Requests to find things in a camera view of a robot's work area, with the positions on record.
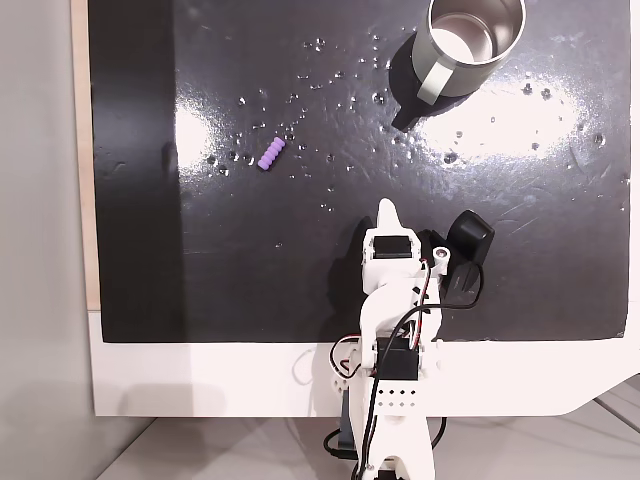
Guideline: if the purple ribbed pen grip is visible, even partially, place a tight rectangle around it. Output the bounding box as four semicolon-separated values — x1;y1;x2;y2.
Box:
257;135;287;174

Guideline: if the black glossy mat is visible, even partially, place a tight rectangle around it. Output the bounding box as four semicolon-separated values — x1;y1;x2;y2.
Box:
87;0;633;345

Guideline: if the pale green steel mug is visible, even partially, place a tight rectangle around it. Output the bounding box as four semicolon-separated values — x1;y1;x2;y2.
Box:
411;0;528;106

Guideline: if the black camera box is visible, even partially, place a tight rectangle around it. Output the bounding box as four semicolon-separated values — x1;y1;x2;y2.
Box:
424;209;496;307

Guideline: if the red white black motor wire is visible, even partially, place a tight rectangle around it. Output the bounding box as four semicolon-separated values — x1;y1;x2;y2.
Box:
328;335;365;380

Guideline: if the black power cable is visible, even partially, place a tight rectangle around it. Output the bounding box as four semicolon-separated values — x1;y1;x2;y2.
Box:
323;413;448;460

